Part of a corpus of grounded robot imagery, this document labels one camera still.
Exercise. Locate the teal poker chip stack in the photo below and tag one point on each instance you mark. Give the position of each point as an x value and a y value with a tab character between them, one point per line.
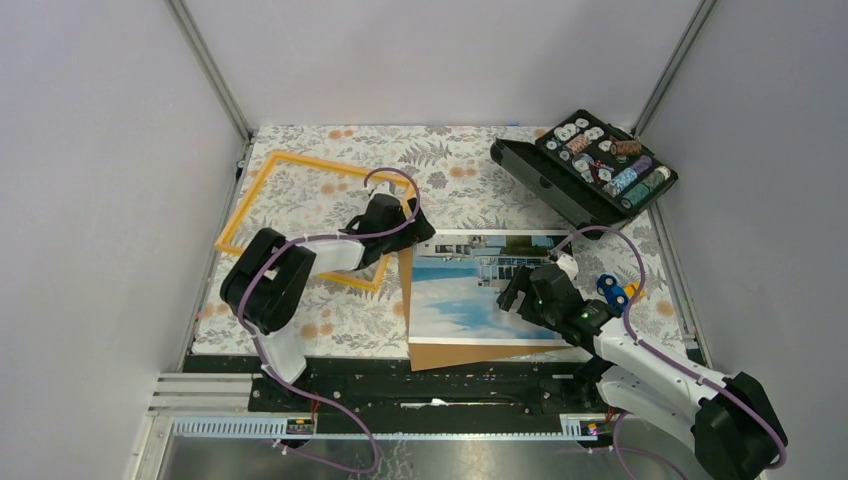
640	193

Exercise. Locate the orange picture frame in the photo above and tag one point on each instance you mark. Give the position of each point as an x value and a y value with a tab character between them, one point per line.
225	241

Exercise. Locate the sky building photo print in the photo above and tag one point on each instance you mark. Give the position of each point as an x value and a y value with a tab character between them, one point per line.
457	276

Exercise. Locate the brown poker chip stack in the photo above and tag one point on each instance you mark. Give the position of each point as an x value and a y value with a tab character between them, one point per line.
625	148

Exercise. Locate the brown cardboard backing board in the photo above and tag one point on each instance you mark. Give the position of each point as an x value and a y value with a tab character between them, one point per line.
432	356

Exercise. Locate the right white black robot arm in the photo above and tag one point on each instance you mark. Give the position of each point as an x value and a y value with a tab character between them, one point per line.
727	421

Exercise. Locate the blue yellow toy car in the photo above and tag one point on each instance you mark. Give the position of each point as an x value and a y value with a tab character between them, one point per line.
617	295

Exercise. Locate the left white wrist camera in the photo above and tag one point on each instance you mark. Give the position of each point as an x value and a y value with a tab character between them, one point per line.
385	188

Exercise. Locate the purple poker chip stack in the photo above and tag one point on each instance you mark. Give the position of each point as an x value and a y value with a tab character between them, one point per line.
640	166

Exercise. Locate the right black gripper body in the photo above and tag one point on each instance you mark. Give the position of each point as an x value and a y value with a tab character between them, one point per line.
534	311

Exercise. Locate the black poker chip case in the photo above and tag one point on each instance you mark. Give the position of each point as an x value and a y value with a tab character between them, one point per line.
570	168

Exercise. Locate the floral patterned table mat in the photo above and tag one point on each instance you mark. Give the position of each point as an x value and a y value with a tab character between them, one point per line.
461	189

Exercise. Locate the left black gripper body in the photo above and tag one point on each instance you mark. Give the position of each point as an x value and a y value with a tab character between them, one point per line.
393	241

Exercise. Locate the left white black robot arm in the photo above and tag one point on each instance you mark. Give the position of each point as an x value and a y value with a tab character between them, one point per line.
264	287

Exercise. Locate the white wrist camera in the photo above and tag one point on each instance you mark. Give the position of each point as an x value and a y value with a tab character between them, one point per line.
385	188
568	264

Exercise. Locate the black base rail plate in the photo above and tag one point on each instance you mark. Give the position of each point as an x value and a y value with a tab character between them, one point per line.
389	397

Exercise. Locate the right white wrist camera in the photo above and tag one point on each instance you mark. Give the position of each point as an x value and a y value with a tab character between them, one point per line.
568	264

